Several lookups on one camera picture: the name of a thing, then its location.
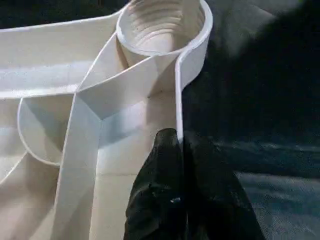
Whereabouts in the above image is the black work mat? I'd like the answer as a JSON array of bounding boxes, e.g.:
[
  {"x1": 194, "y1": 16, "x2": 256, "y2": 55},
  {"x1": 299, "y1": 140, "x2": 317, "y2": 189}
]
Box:
[{"x1": 0, "y1": 0, "x2": 320, "y2": 240}]

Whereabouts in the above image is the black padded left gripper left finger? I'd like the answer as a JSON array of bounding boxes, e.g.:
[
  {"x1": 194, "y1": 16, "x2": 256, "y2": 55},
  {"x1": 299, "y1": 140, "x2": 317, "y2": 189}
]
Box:
[{"x1": 122, "y1": 128, "x2": 185, "y2": 240}]

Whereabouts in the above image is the white plastic table top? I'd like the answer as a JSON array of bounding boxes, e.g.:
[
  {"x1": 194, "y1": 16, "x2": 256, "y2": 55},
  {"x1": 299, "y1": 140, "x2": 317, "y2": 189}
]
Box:
[{"x1": 0, "y1": 0, "x2": 214, "y2": 240}]

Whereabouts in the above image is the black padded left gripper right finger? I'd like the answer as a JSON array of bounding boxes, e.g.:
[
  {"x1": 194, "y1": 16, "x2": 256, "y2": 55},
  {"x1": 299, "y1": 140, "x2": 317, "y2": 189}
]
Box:
[{"x1": 182, "y1": 131, "x2": 266, "y2": 240}]

